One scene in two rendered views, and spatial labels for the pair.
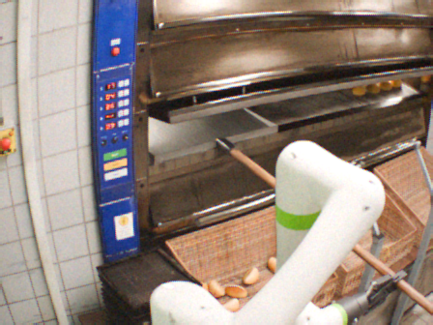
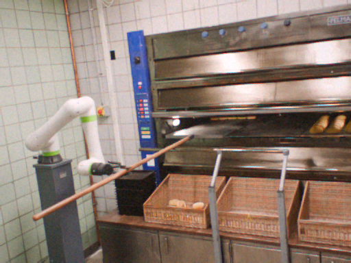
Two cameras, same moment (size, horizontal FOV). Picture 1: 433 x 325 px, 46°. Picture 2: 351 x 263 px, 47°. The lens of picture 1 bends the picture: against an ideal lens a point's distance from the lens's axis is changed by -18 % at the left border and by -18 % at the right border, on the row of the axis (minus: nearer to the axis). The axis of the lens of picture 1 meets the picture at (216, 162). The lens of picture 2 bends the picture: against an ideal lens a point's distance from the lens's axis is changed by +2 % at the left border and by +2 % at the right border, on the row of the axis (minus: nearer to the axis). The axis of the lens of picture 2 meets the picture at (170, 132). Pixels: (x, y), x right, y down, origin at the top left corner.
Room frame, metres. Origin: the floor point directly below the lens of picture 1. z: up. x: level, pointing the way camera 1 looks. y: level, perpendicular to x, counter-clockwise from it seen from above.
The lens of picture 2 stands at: (0.35, -2.97, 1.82)
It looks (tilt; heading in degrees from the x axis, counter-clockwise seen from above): 9 degrees down; 63
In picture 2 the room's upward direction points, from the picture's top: 6 degrees counter-clockwise
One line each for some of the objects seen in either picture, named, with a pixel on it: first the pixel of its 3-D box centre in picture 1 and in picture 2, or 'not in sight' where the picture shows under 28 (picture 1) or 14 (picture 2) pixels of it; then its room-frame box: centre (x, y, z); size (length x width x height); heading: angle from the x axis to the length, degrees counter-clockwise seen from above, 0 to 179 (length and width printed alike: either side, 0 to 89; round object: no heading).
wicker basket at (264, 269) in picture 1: (254, 276); (186, 198); (1.86, -0.17, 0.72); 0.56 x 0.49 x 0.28; 124
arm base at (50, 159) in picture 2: not in sight; (46, 157); (0.86, 0.11, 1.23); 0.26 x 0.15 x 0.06; 120
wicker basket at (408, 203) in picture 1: (421, 193); (345, 211); (2.53, -1.17, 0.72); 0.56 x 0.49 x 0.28; 126
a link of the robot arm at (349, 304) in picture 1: (344, 311); (99, 168); (1.10, -0.37, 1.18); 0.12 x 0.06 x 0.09; 33
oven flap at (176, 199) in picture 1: (329, 150); (261, 157); (2.40, -0.51, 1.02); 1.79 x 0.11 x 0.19; 124
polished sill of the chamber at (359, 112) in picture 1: (328, 120); (260, 139); (2.42, -0.49, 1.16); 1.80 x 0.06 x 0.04; 124
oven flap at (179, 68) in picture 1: (335, 45); (257, 93); (2.40, -0.51, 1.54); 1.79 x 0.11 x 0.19; 124
